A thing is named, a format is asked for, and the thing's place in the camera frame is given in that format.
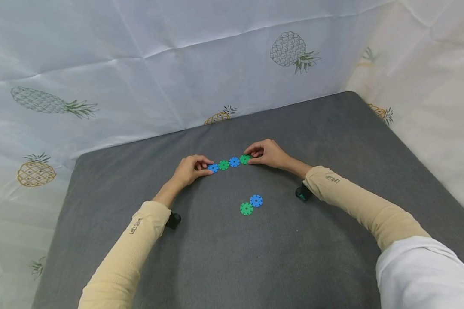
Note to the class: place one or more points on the green notched disc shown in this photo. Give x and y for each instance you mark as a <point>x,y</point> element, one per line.
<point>221,165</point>
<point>243,159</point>
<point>243,211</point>

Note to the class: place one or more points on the person's right fingers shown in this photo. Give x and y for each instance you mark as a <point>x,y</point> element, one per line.
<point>257,153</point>

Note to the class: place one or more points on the person's right index finger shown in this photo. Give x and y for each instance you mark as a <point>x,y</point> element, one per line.
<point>253,146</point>

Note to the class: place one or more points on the blue notched disc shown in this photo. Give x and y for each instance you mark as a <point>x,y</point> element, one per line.
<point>232,162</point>
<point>214,168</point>
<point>259,203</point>

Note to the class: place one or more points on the person's left hand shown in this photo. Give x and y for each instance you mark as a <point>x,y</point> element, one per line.
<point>185,171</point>

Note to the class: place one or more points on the person's right thumb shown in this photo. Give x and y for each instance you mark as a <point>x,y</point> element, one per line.
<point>255,161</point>

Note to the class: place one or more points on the person's right hand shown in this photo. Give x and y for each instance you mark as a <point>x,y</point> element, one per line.
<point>272,155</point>

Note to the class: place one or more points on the person's right forearm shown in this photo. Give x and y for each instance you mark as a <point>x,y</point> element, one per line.
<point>365,207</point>

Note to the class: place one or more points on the person's left thumb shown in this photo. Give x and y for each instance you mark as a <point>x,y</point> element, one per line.
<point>203,173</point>

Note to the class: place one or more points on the black wrist band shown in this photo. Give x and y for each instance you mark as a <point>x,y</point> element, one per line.
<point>173,221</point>
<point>303,192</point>

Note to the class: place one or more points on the person's left index finger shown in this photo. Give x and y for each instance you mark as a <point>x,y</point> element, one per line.
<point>205,159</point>

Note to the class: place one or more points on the person's left forearm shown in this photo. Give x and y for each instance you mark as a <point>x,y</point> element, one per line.
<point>128,253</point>

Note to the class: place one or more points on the person's left fingers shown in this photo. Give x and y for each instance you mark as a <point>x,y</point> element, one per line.
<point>199,165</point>

